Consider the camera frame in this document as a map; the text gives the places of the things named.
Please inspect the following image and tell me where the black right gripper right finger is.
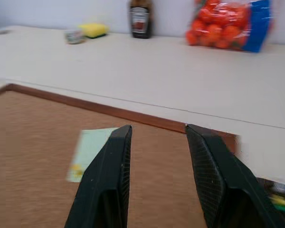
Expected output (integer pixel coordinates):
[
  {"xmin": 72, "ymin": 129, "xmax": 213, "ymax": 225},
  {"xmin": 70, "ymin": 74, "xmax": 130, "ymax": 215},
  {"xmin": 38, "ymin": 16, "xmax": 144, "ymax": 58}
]
[{"xmin": 185, "ymin": 123, "xmax": 285, "ymax": 228}]

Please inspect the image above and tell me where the bag of oranges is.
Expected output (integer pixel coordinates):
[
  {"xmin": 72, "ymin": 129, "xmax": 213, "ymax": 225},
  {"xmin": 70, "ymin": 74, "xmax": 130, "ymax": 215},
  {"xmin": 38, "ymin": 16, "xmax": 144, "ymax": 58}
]
[{"xmin": 185, "ymin": 0, "xmax": 274, "ymax": 53}]

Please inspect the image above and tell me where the tray of colourful items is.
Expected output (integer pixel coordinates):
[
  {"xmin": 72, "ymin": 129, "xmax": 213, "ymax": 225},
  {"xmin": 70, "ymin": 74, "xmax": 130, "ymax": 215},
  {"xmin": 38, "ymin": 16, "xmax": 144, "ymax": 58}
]
[{"xmin": 256, "ymin": 177, "xmax": 285, "ymax": 218}]

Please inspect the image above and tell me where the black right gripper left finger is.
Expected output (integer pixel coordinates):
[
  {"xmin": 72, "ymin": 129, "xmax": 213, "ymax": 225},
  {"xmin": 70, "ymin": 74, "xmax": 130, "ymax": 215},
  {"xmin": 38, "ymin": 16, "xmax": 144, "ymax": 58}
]
[{"xmin": 64, "ymin": 124, "xmax": 133, "ymax": 228}]

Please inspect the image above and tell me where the cork board with wooden frame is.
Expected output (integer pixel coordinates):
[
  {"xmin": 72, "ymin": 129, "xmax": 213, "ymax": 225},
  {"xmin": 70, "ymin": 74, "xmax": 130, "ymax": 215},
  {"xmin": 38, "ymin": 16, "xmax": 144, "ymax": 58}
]
[{"xmin": 0, "ymin": 83, "xmax": 242, "ymax": 228}]

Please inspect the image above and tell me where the yellow pushpin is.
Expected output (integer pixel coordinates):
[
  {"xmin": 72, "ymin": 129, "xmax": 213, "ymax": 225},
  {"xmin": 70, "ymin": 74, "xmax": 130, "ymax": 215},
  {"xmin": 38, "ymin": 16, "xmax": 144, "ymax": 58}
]
[{"xmin": 70, "ymin": 164, "xmax": 84, "ymax": 178}]

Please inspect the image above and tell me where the small round tin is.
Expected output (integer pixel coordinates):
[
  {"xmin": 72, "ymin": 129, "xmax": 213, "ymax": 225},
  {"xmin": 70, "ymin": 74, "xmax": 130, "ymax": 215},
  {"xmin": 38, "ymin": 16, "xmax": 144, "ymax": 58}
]
[{"xmin": 65, "ymin": 30, "xmax": 86, "ymax": 45}]

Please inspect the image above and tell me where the yellow and green sponge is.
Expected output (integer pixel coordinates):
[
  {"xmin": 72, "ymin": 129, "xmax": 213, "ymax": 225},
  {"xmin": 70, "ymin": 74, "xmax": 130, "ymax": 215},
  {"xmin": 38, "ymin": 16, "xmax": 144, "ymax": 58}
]
[{"xmin": 77, "ymin": 22, "xmax": 110, "ymax": 39}]

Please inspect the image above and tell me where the light green sticky note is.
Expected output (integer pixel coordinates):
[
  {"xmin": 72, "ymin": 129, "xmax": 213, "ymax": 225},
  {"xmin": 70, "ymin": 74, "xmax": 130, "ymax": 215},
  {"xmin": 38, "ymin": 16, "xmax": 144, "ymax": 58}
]
[{"xmin": 66, "ymin": 127, "xmax": 120, "ymax": 183}]

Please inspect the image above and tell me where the dark sauce bottle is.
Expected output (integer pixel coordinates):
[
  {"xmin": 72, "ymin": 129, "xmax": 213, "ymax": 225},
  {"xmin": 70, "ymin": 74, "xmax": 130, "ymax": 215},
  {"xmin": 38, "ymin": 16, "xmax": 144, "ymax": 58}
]
[{"xmin": 129, "ymin": 0, "xmax": 154, "ymax": 39}]

